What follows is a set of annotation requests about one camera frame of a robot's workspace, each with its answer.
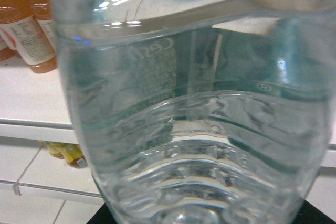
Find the orange juice bottle white label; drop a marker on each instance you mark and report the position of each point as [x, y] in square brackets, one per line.
[22, 30]

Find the yellow lemon tea bottle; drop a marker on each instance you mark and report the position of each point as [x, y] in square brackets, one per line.
[70, 153]

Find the clear water bottle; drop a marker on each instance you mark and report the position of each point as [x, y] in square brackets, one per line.
[200, 111]

